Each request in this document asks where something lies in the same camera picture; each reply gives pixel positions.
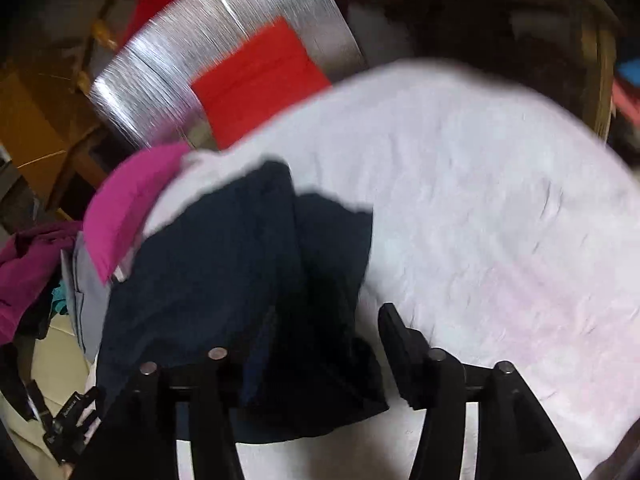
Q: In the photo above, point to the wooden chair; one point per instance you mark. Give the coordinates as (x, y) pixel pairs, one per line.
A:
(107, 25)

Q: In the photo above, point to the silver metal bin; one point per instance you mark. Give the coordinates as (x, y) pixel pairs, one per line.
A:
(165, 80)

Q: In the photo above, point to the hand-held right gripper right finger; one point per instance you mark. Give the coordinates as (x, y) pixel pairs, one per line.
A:
(400, 355)

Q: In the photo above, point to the cream mattress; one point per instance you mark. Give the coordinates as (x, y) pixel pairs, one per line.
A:
(50, 360)

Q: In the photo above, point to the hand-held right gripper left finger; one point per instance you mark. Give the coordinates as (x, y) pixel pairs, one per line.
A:
(217, 390)

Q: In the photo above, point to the folded red cloth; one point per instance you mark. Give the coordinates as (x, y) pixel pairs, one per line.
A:
(260, 85)

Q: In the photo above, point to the bright pink garment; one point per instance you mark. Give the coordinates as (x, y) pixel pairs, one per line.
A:
(125, 205)

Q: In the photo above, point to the magenta garment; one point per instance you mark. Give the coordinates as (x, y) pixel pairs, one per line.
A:
(25, 270)

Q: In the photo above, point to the navy blue pants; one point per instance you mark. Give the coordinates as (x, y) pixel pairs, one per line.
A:
(235, 270)

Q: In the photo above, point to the teal cloth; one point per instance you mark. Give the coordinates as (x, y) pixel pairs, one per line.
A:
(59, 300)

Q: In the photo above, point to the grey cloth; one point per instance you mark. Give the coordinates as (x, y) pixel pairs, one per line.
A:
(85, 305)

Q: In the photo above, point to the white bed sheet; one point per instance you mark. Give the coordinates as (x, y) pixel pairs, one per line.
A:
(475, 210)

